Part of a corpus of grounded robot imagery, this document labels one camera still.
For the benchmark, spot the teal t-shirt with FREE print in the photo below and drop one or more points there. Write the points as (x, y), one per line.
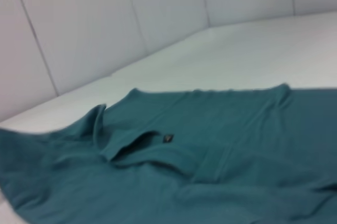
(184, 168)

